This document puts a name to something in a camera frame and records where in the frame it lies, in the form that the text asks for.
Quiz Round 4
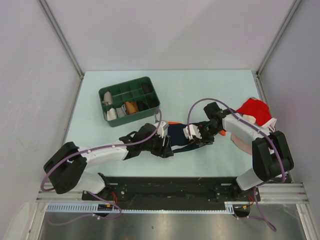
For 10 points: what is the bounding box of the slotted cable duct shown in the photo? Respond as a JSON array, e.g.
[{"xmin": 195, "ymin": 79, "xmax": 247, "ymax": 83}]
[{"xmin": 46, "ymin": 202, "xmax": 250, "ymax": 214}]

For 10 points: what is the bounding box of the green compartment organizer tray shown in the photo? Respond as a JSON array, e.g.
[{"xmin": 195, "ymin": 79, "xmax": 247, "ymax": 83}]
[{"xmin": 98, "ymin": 76, "xmax": 160, "ymax": 127}]

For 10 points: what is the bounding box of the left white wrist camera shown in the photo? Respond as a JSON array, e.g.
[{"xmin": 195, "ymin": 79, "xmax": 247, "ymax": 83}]
[{"xmin": 153, "ymin": 120, "xmax": 169, "ymax": 138}]

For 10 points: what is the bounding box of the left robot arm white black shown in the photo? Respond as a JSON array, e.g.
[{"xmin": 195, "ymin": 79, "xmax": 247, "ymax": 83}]
[{"xmin": 43, "ymin": 120, "xmax": 174, "ymax": 200}]

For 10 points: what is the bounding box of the black rolled cloth right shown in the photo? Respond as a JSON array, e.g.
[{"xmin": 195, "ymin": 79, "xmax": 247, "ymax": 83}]
[{"xmin": 145, "ymin": 96, "xmax": 160, "ymax": 109}]

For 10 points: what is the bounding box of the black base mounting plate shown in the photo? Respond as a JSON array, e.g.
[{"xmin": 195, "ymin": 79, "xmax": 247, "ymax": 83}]
[{"xmin": 96, "ymin": 175, "xmax": 261, "ymax": 203}]

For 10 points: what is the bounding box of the aluminium frame rail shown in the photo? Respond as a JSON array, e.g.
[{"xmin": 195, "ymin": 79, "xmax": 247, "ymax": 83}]
[{"xmin": 36, "ymin": 183, "xmax": 309, "ymax": 204}]

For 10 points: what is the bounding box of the pink underwear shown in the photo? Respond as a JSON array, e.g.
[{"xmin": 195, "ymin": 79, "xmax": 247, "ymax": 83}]
[{"xmin": 230, "ymin": 133, "xmax": 252, "ymax": 155}]

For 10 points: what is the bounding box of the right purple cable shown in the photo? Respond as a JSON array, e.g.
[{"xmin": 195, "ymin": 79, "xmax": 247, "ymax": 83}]
[{"xmin": 187, "ymin": 97, "xmax": 287, "ymax": 232}]

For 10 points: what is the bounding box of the navy orange underwear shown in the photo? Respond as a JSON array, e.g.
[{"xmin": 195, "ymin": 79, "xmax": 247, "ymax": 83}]
[{"xmin": 167, "ymin": 121, "xmax": 226, "ymax": 154}]

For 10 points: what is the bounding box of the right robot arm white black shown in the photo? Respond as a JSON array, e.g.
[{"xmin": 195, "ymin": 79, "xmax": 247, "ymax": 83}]
[{"xmin": 183, "ymin": 102, "xmax": 294, "ymax": 201}]

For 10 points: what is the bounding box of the black rolled cloth front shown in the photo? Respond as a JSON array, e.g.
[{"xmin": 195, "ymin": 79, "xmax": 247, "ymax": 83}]
[{"xmin": 136, "ymin": 101, "xmax": 149, "ymax": 112}]

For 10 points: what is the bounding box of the white rolled cloth in tray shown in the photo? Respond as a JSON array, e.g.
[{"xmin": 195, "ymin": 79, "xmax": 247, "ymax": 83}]
[{"xmin": 106, "ymin": 107, "xmax": 118, "ymax": 121}]

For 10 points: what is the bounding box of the purple cable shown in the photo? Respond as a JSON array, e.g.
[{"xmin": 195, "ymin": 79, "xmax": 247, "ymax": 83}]
[
  {"xmin": 40, "ymin": 108, "xmax": 163, "ymax": 226},
  {"xmin": 187, "ymin": 97, "xmax": 287, "ymax": 232}
]

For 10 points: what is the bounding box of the beige rolled cloth in tray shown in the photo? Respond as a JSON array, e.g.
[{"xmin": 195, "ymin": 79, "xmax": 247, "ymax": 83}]
[{"xmin": 102, "ymin": 91, "xmax": 113, "ymax": 106}]

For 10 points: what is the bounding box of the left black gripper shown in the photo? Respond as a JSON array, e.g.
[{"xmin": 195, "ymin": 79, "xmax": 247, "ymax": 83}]
[{"xmin": 141, "ymin": 132, "xmax": 174, "ymax": 158}]

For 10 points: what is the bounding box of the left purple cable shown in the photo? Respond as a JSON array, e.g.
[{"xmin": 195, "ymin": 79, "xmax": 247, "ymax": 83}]
[{"xmin": 40, "ymin": 108, "xmax": 163, "ymax": 226}]

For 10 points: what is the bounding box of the orange rolled cloth in tray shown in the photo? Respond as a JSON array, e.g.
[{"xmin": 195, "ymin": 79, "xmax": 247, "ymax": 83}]
[{"xmin": 125, "ymin": 101, "xmax": 139, "ymax": 115}]

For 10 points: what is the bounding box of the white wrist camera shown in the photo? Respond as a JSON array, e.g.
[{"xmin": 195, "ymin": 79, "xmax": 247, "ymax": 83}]
[
  {"xmin": 183, "ymin": 124, "xmax": 202, "ymax": 141},
  {"xmin": 153, "ymin": 120, "xmax": 169, "ymax": 138}
]

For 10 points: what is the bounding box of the grey rolled cloth in tray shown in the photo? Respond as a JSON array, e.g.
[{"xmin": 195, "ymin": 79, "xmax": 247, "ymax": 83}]
[{"xmin": 116, "ymin": 104, "xmax": 128, "ymax": 118}]

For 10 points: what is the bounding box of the black rolled cloth back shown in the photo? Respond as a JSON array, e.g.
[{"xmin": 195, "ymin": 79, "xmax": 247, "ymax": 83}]
[{"xmin": 141, "ymin": 83, "xmax": 153, "ymax": 95}]

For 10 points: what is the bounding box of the red white underwear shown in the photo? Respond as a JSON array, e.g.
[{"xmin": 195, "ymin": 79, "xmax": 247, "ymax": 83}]
[{"xmin": 236, "ymin": 98, "xmax": 277, "ymax": 132}]

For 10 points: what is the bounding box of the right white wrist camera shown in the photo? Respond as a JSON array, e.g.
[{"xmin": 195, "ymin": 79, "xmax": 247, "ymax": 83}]
[{"xmin": 183, "ymin": 124, "xmax": 202, "ymax": 141}]

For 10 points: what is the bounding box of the black rolled cloth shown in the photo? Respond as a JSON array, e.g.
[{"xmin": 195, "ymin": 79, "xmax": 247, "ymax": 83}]
[
  {"xmin": 141, "ymin": 83, "xmax": 153, "ymax": 95},
  {"xmin": 145, "ymin": 96, "xmax": 160, "ymax": 109},
  {"xmin": 136, "ymin": 101, "xmax": 149, "ymax": 112}
]

